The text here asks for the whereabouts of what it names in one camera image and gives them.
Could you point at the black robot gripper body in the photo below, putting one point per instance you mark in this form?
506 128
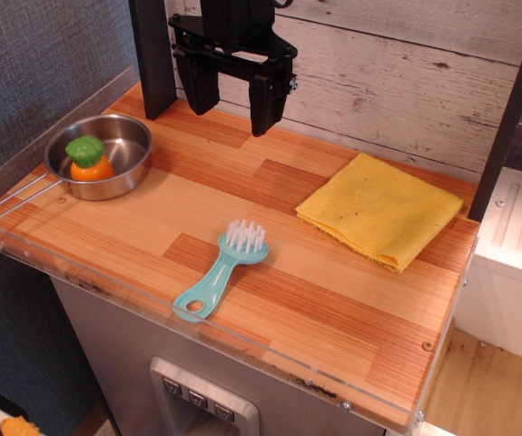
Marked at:
240 26

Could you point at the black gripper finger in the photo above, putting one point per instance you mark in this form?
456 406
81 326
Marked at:
199 81
267 100

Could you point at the teal scrubber brush white bristles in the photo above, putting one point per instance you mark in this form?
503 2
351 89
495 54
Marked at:
243 243

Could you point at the orange toy carrot green top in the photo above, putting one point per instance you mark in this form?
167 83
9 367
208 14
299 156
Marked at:
89 164

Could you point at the folded yellow cloth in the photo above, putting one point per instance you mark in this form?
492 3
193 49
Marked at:
380 212

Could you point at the small steel saucepan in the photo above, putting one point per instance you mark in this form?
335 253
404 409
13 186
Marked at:
127 144

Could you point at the clear acrylic edge guard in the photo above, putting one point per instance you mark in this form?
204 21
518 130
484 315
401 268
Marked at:
310 310

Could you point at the grey toy fridge cabinet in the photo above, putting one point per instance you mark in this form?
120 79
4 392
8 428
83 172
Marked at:
120 346

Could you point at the white toy sink unit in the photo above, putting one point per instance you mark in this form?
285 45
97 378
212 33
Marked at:
490 302

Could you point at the silver ice dispenser panel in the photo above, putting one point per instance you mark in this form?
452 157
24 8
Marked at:
201 402

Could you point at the orange object bottom left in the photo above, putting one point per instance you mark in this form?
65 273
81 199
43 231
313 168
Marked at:
18 426

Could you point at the dark vertical post left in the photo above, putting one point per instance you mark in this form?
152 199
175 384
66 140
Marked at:
153 52

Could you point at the dark vertical post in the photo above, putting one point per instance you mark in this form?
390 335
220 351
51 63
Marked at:
499 150
153 52

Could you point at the dark vertical post right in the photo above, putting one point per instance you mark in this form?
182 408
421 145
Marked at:
499 150

